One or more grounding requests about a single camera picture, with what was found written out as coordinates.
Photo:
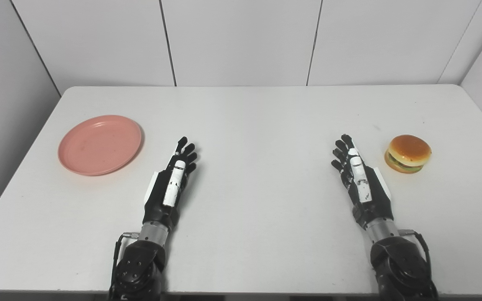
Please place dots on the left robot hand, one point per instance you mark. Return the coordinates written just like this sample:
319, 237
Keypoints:
170, 190

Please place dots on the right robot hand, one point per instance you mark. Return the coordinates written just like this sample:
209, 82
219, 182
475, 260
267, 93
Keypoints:
364, 188

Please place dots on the toy hamburger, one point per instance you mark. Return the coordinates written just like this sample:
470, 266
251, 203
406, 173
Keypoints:
408, 153

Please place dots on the pink plate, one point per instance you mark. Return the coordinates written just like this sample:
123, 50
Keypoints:
100, 145

